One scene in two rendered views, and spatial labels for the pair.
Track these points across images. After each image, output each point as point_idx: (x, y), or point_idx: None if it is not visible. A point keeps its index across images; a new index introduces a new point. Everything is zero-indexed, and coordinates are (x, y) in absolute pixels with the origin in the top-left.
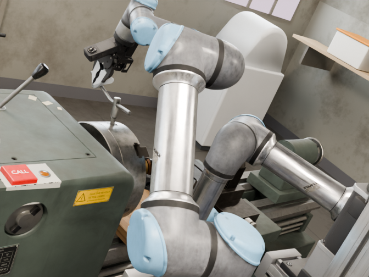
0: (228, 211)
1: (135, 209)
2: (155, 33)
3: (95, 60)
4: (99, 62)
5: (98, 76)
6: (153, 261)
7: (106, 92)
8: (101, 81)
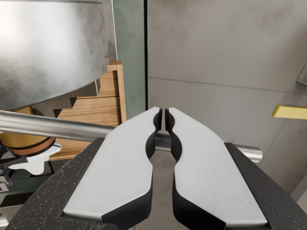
0: (17, 210)
1: (65, 113)
2: None
3: (282, 201)
4: (228, 229)
5: (173, 153)
6: None
7: (45, 131)
8: (101, 138)
